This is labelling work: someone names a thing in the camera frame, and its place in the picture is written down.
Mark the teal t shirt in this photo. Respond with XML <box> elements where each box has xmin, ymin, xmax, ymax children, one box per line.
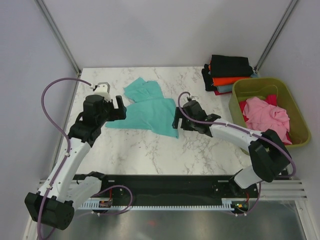
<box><xmin>105</xmin><ymin>77</ymin><xmax>179</xmax><ymax>139</ymax></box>

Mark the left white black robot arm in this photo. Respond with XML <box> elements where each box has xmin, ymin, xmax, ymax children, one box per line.
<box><xmin>24</xmin><ymin>94</ymin><xmax>127</xmax><ymax>230</ymax></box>

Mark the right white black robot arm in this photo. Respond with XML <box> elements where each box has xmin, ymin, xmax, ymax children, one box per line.
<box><xmin>172</xmin><ymin>100</ymin><xmax>292</xmax><ymax>197</ymax></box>

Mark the red folded t shirt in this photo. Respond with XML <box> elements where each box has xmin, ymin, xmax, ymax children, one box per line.
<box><xmin>214</xmin><ymin>90</ymin><xmax>232</xmax><ymax>96</ymax></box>

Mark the grey blue folded t shirt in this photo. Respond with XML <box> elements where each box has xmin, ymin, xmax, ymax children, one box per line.
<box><xmin>216</xmin><ymin>73</ymin><xmax>258</xmax><ymax>93</ymax></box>

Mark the black folded t shirt bottom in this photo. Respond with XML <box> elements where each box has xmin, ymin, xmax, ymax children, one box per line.
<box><xmin>201</xmin><ymin>64</ymin><xmax>216</xmax><ymax>92</ymax></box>

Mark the black folded t shirt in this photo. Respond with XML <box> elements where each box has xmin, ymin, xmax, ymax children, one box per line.
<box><xmin>210</xmin><ymin>54</ymin><xmax>254</xmax><ymax>78</ymax></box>
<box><xmin>201</xmin><ymin>64</ymin><xmax>216</xmax><ymax>92</ymax></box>

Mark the orange folded t shirt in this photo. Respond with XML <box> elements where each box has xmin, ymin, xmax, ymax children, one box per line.
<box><xmin>212</xmin><ymin>76</ymin><xmax>250</xmax><ymax>87</ymax></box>

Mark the olive green plastic bin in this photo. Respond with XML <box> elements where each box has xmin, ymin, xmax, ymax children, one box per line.
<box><xmin>229</xmin><ymin>77</ymin><xmax>311</xmax><ymax>148</ymax></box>

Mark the black folded t shirt top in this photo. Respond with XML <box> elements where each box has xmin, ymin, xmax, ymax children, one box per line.
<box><xmin>210</xmin><ymin>54</ymin><xmax>254</xmax><ymax>78</ymax></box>

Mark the pink t shirt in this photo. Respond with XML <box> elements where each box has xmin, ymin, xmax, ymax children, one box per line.
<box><xmin>241</xmin><ymin>96</ymin><xmax>292</xmax><ymax>146</ymax></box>

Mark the red t shirt in bin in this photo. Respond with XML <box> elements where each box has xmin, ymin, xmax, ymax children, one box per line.
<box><xmin>238</xmin><ymin>93</ymin><xmax>293</xmax><ymax>146</ymax></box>

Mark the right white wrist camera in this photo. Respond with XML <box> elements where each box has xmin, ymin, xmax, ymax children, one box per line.
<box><xmin>187</xmin><ymin>94</ymin><xmax>199</xmax><ymax>101</ymax></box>

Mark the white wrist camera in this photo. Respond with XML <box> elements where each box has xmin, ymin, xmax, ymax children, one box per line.
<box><xmin>90</xmin><ymin>82</ymin><xmax>111</xmax><ymax>101</ymax></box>
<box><xmin>187</xmin><ymin>94</ymin><xmax>199</xmax><ymax>101</ymax></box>

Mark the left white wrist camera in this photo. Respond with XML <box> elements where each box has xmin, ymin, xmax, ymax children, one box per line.
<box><xmin>90</xmin><ymin>82</ymin><xmax>111</xmax><ymax>101</ymax></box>

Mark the white slotted cable duct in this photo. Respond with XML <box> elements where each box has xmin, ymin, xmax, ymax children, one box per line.
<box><xmin>78</xmin><ymin>198</ymin><xmax>249</xmax><ymax>212</ymax></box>

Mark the left aluminium frame post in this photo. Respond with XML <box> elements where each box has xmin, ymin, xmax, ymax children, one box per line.
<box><xmin>34</xmin><ymin>0</ymin><xmax>82</xmax><ymax>77</ymax></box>

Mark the aluminium frame post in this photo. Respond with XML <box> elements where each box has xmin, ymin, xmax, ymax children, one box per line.
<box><xmin>253</xmin><ymin>0</ymin><xmax>300</xmax><ymax>73</ymax></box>
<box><xmin>34</xmin><ymin>0</ymin><xmax>82</xmax><ymax>77</ymax></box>

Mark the aluminium front rail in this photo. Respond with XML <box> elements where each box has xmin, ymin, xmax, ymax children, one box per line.
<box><xmin>34</xmin><ymin>178</ymin><xmax>308</xmax><ymax>201</ymax></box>

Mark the right aluminium frame post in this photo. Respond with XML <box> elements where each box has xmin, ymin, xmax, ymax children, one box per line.
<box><xmin>253</xmin><ymin>0</ymin><xmax>300</xmax><ymax>73</ymax></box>

